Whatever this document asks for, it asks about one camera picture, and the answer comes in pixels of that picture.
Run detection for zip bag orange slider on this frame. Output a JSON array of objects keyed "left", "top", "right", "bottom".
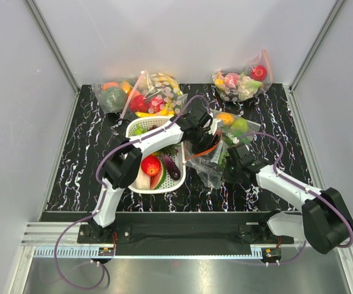
[{"left": 182, "top": 134, "right": 235, "bottom": 190}]

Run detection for polka dot bag bananas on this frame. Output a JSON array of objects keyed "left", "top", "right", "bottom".
[{"left": 121, "top": 70, "right": 187, "bottom": 121}]

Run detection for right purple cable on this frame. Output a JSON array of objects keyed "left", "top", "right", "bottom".
[{"left": 239, "top": 131, "right": 353, "bottom": 266}]

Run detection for zip bag lower right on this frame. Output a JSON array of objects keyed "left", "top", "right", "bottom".
[{"left": 211, "top": 110, "right": 261, "bottom": 147}]

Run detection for fake watermelon slice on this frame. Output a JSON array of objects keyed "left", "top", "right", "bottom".
[{"left": 150, "top": 163, "right": 166, "bottom": 190}]

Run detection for fake red apple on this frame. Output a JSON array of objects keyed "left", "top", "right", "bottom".
[{"left": 141, "top": 155, "right": 161, "bottom": 176}]

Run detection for fake celery stalk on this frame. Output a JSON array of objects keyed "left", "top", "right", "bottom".
[{"left": 135, "top": 169, "right": 151, "bottom": 190}]

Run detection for polka dot bag back right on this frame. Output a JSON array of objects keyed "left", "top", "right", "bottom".
[{"left": 212, "top": 50, "right": 273, "bottom": 102}]

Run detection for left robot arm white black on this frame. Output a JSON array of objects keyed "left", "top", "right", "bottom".
[{"left": 88, "top": 108, "right": 222, "bottom": 243}]

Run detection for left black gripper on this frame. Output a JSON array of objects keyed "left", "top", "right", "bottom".
[{"left": 190, "top": 129, "right": 220, "bottom": 164}]

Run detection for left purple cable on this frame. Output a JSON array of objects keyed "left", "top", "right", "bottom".
[{"left": 54, "top": 94, "right": 211, "bottom": 290}]

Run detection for zip bag with broccoli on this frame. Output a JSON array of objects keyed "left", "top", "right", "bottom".
[{"left": 92, "top": 77, "right": 137, "bottom": 113}]

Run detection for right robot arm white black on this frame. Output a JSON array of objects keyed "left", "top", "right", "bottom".
[{"left": 223, "top": 143, "right": 353, "bottom": 254}]

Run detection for fake purple eggplant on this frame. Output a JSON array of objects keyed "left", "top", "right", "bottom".
[{"left": 160, "top": 154, "right": 181, "bottom": 181}]

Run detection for purple cable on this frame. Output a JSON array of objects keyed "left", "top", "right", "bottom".
[
  {"left": 54, "top": 94, "right": 211, "bottom": 290},
  {"left": 239, "top": 131, "right": 353, "bottom": 266}
]

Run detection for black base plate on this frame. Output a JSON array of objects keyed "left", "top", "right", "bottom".
[{"left": 40, "top": 211, "right": 305, "bottom": 259}]

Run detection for fake pineapple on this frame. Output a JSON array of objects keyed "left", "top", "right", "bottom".
[{"left": 129, "top": 120, "right": 182, "bottom": 158}]

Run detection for white plastic basket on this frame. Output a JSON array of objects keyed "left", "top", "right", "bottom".
[{"left": 126, "top": 116, "right": 186, "bottom": 194}]

